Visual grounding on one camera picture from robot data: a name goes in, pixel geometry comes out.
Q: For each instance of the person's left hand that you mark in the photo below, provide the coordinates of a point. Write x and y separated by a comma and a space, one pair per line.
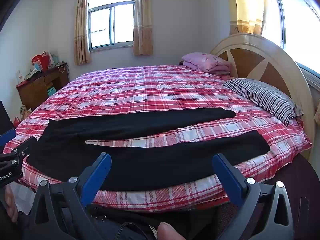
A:
9, 205

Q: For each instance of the white paper bag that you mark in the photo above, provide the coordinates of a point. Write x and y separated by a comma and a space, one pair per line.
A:
53, 59

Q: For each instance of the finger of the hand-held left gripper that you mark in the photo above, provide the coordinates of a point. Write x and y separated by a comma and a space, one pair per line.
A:
21, 148
8, 136

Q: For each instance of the wooden round headboard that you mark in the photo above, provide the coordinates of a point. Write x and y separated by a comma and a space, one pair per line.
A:
265, 72

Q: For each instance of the teal box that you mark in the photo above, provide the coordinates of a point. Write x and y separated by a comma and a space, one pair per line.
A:
51, 91

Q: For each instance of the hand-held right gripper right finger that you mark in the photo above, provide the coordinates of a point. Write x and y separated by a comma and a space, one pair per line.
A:
227, 177

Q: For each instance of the red gift bag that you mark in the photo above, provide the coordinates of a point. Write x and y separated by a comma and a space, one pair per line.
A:
40, 61

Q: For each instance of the white floral card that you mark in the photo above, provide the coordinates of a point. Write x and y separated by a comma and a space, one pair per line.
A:
20, 76

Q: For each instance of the dark maroon cloth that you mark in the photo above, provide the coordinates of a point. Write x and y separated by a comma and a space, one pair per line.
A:
306, 180

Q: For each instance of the striped pillow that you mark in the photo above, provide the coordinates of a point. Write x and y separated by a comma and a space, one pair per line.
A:
262, 97

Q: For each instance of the person's right hand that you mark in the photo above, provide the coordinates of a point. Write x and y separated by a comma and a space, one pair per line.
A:
171, 232

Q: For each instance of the red plaid bed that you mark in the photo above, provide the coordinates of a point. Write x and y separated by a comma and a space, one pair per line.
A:
150, 92

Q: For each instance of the dark furniture piece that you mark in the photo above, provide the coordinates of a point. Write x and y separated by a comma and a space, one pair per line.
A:
4, 117

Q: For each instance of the sliding glass window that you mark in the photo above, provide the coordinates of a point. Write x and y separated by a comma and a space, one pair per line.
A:
100, 27

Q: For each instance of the folded pink quilt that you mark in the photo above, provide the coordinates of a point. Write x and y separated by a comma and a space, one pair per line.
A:
205, 61

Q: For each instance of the brown wooden desk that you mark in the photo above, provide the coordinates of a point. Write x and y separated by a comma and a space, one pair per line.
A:
32, 92

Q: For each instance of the floral bag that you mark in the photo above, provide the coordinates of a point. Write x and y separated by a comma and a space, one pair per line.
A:
25, 112

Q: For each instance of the yellow curtain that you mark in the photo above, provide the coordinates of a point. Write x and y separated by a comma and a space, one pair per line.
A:
246, 5

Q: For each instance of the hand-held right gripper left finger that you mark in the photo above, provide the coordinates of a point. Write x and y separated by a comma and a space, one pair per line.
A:
98, 175

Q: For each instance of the beige patterned curtain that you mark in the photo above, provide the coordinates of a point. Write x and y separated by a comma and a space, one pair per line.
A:
81, 30
143, 20

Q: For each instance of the black pants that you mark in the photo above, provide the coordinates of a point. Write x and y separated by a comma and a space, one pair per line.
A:
150, 165

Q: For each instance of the large bright window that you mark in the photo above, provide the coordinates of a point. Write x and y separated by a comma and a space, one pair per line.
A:
300, 25

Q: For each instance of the small red bag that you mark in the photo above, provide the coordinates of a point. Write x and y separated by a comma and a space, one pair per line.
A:
17, 122

